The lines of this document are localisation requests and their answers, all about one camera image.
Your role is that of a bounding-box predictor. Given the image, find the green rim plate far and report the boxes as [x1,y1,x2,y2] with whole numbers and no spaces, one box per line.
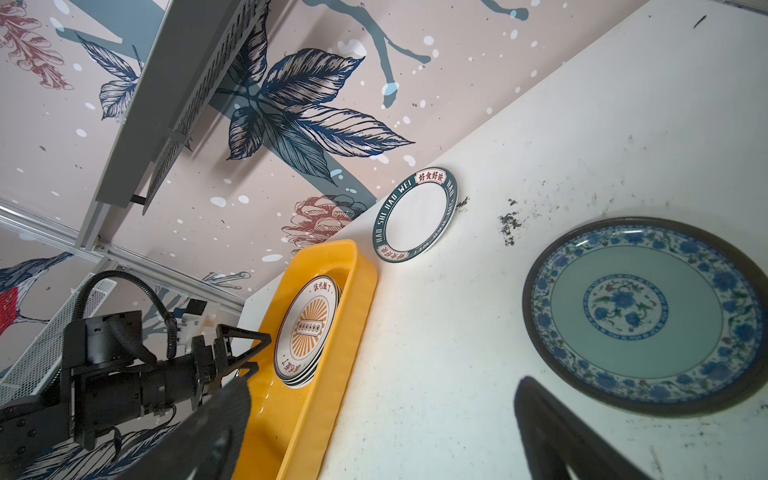
[372,167,458,264]

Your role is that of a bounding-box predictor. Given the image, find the yellow plastic bin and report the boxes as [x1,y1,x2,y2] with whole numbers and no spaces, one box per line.
[233,240,377,479]

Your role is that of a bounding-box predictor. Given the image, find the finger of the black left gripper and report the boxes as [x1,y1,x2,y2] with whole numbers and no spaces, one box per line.
[213,324,272,378]

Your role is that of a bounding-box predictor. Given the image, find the white wire mesh shelf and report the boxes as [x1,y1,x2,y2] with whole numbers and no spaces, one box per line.
[1,265,80,404]

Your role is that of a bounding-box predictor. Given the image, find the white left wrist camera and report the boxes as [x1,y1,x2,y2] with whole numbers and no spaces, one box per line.
[174,299,220,355]

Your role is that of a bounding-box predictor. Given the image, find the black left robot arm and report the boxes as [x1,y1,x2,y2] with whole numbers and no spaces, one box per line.
[1,270,272,478]

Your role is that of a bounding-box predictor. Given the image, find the blue floral green plate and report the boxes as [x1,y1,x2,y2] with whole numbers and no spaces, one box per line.
[522,217,767,417]

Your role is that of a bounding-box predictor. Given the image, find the orange sunburst plate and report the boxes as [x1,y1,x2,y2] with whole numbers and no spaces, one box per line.
[274,275,342,382]
[283,354,322,389]

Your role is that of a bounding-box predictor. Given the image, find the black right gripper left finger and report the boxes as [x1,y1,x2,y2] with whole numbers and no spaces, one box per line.
[119,378,251,480]

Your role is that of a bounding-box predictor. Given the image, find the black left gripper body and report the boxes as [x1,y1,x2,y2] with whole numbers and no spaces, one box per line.
[140,341,216,414]

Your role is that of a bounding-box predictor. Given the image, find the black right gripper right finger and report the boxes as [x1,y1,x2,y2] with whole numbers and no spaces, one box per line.
[514,377,648,480]

